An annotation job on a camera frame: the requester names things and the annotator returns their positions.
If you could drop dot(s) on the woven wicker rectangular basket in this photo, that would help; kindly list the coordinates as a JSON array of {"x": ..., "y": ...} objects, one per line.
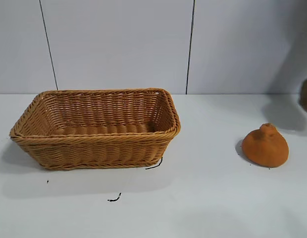
[{"x": 94, "y": 148}]

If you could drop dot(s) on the small black thread scrap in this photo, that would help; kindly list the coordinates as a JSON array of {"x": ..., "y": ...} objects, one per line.
[
  {"x": 115, "y": 198},
  {"x": 153, "y": 166}
]

